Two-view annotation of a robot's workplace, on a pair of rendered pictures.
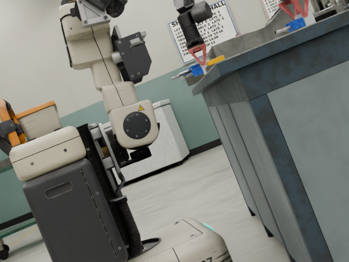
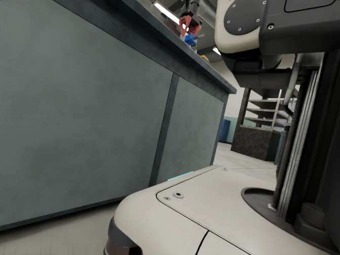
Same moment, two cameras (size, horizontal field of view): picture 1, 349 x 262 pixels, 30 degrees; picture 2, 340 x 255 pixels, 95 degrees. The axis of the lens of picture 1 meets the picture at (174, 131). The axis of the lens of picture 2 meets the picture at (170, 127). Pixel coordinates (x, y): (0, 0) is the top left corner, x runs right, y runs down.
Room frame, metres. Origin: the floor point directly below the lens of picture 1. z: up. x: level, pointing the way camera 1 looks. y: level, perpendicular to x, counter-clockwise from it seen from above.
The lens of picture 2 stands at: (3.02, 0.32, 0.43)
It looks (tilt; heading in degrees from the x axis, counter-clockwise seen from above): 2 degrees down; 221
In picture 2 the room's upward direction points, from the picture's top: 12 degrees clockwise
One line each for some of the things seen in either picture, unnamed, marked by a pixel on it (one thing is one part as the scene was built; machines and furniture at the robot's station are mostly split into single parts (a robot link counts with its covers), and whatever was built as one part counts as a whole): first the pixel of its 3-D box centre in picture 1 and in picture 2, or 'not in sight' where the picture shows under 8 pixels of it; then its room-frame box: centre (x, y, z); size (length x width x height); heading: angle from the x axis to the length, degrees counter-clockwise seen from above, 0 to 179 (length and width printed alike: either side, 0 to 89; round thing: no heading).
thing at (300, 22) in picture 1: (293, 26); not in sight; (2.00, -0.46, 0.83); 0.13 x 0.05 x 0.05; 109
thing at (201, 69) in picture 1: (195, 72); (192, 39); (2.46, -0.16, 0.83); 0.13 x 0.05 x 0.05; 84
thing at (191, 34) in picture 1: (192, 36); (192, 14); (2.45, -0.20, 0.96); 0.10 x 0.07 x 0.07; 174
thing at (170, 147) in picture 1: (129, 148); not in sight; (9.50, 0.71, 0.47); 1.52 x 0.77 x 0.94; 79
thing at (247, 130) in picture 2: not in sight; (266, 122); (-2.22, -0.66, 1.03); 1.54 x 0.94 x 2.06; 169
